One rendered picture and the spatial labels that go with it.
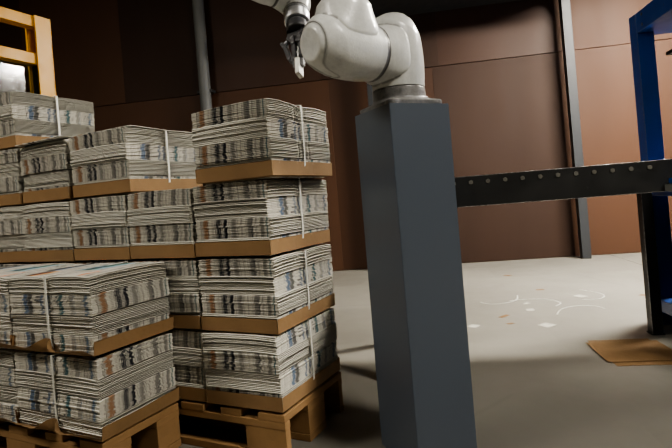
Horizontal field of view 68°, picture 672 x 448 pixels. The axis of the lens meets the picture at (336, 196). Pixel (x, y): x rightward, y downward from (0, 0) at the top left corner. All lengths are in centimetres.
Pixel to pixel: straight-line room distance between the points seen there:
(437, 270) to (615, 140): 426
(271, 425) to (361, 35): 113
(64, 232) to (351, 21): 134
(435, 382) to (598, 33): 463
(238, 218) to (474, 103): 401
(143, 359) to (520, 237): 420
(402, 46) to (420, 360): 86
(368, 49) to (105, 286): 98
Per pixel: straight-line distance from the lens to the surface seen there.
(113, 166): 191
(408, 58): 146
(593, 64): 560
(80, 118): 254
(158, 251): 177
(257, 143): 148
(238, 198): 154
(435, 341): 147
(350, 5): 136
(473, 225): 523
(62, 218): 212
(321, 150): 171
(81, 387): 166
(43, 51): 319
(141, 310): 168
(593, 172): 214
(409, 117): 141
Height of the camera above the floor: 76
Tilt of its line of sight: level
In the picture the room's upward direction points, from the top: 5 degrees counter-clockwise
